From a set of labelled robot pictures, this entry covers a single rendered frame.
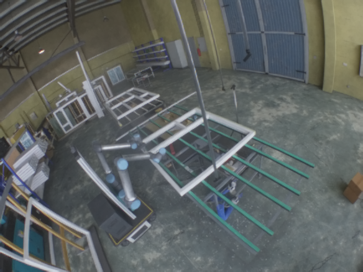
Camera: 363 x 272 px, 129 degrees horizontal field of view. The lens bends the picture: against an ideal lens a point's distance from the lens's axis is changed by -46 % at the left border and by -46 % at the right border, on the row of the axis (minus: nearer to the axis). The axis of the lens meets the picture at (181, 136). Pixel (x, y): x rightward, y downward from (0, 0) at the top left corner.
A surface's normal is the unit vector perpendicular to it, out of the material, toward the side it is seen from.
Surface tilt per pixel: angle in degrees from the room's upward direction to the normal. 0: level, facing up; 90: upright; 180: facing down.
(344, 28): 90
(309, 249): 0
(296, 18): 90
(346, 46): 90
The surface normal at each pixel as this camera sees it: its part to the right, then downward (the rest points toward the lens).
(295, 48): -0.77, 0.53
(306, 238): -0.26, -0.77
